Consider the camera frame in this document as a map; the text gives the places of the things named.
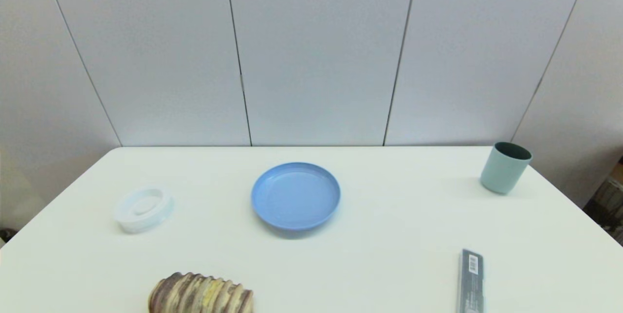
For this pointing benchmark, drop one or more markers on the long striped brown bread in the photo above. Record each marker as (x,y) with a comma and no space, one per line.
(199,296)

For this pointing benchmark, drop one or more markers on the blue round plate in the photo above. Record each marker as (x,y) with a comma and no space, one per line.
(295,196)

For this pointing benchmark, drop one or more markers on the white round dish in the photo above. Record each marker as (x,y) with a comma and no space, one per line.
(143,210)

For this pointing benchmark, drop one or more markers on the teal plastic cup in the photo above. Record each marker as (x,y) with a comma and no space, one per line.
(503,172)

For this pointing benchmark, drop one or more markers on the grey transparent pencil case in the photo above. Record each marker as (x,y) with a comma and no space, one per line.
(470,284)

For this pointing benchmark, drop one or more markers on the grey background crate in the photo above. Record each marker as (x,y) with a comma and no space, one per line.
(608,206)

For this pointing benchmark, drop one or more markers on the brown cardboard box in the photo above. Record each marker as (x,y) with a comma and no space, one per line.
(619,171)

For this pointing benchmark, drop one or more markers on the dark background object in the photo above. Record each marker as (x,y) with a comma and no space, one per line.
(7,235)

